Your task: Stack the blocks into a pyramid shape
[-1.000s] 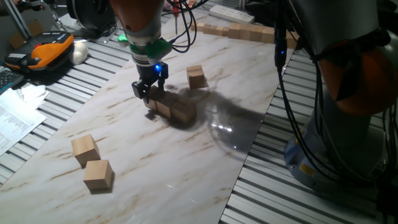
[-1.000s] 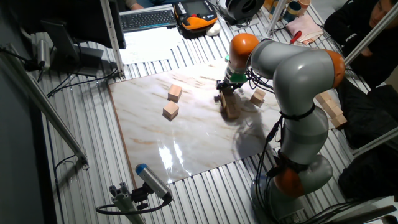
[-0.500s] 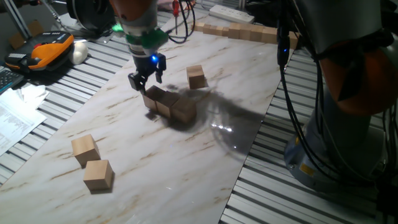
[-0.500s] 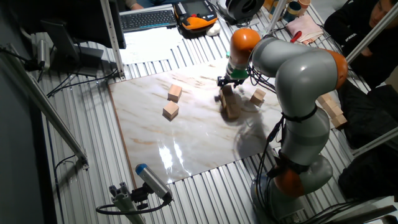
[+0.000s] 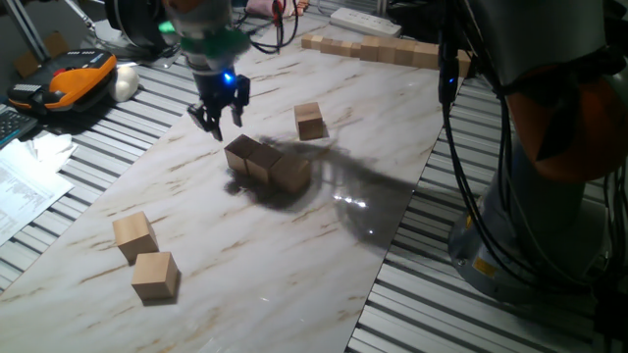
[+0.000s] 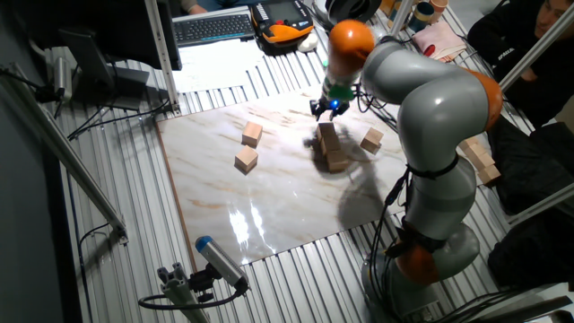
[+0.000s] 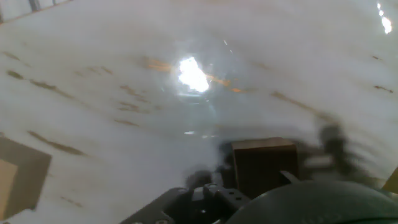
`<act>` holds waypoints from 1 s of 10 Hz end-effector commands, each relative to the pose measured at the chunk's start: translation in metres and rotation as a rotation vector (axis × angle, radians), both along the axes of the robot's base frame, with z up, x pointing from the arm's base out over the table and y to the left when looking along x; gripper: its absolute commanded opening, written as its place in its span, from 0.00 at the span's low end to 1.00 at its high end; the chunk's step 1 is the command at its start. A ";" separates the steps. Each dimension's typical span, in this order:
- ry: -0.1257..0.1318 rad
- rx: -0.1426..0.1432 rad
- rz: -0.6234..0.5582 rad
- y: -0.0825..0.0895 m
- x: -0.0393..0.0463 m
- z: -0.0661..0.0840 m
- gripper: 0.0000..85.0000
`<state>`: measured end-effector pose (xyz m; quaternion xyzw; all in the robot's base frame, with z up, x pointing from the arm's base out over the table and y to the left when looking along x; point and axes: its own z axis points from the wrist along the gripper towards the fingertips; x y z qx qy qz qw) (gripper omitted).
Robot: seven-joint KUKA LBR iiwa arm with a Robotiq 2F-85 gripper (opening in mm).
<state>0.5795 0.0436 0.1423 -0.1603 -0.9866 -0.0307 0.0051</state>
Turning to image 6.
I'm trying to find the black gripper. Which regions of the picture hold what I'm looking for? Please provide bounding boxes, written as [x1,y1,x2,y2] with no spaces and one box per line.
[309,96,352,122]

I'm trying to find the white computer mouse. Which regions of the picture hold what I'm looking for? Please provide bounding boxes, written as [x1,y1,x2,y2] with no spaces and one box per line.
[297,33,319,54]

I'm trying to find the orange black teach pendant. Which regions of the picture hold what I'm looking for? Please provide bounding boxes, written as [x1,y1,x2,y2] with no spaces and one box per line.
[249,0,315,57]

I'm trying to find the black round spool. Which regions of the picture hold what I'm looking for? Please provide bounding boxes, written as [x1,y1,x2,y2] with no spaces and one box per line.
[325,0,383,26]

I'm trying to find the printed paper sheets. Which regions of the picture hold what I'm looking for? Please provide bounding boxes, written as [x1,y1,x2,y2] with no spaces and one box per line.
[172,42,265,94]

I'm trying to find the pink folded cloth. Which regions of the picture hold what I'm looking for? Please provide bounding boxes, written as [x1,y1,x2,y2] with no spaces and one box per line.
[411,21,468,65]

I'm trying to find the marble pattern board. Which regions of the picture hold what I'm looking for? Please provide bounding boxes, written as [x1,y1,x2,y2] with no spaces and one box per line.
[154,60,501,273]

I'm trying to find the black keyboard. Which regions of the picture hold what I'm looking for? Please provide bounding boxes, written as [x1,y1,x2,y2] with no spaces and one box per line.
[172,13,256,48]

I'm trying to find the person at keyboard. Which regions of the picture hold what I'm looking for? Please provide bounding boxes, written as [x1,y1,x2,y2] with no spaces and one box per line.
[178,0,252,14]

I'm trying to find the person in black jacket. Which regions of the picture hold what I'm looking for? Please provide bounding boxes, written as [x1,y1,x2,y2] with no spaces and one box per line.
[465,0,574,131]

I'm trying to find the black computer monitor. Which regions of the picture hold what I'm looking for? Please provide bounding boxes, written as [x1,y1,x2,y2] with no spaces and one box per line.
[13,0,183,112]

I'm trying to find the silver cylinder device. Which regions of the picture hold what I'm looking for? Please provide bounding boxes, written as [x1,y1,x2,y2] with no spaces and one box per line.
[52,56,74,103]

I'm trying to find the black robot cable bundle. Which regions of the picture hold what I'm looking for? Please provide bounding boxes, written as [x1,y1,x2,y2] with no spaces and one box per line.
[352,38,449,323]

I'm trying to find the aluminium frame post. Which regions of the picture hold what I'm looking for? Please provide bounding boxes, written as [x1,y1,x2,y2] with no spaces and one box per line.
[387,0,414,37]
[143,0,181,114]

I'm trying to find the silver camera blue end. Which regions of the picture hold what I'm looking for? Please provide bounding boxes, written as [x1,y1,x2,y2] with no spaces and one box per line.
[195,235,250,293]

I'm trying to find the black desk cable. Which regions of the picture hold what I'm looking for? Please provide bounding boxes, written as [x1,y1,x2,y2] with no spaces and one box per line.
[66,97,172,141]

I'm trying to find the slanted aluminium frame beam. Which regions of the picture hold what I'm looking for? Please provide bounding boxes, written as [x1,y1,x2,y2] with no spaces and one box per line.
[497,3,574,93]
[506,181,574,226]
[0,62,130,246]

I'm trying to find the black camera cable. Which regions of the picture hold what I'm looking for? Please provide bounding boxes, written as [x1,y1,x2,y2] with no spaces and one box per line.
[137,284,250,311]

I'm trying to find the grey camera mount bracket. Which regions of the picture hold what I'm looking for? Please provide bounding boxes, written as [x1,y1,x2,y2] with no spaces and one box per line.
[156,262,216,323]

